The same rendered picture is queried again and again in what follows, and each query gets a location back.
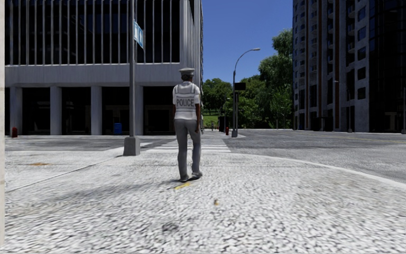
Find glass tower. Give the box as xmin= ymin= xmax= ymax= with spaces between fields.
xmin=368 ymin=0 xmax=406 ymax=134

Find brown concrete building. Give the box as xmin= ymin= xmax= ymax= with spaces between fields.
xmin=292 ymin=0 xmax=371 ymax=133

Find pale concrete building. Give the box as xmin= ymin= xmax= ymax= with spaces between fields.
xmin=4 ymin=0 xmax=204 ymax=137

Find black bus shelter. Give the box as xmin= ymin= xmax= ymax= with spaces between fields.
xmin=218 ymin=115 xmax=230 ymax=133

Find sign on a post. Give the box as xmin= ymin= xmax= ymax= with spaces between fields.
xmin=123 ymin=0 xmax=145 ymax=157

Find trees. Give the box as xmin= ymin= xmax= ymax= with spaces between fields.
xmin=202 ymin=28 xmax=294 ymax=130

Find grey street lamp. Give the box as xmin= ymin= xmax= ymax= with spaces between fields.
xmin=230 ymin=47 xmax=261 ymax=139
xmin=334 ymin=80 xmax=353 ymax=133

